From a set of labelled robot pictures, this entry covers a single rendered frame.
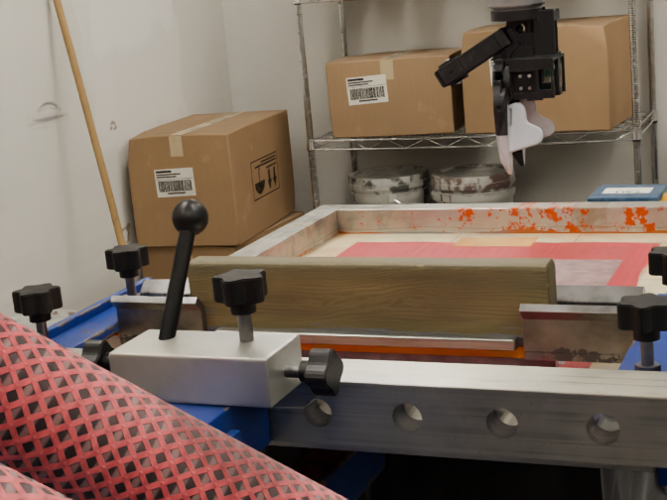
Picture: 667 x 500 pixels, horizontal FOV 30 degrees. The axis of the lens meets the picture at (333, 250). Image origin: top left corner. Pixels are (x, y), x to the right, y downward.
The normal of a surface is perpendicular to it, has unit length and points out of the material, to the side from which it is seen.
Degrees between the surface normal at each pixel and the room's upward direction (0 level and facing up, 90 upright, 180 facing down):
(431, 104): 91
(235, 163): 90
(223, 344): 0
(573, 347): 90
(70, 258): 90
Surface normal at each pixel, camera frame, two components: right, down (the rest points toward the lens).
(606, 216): -0.37, 0.24
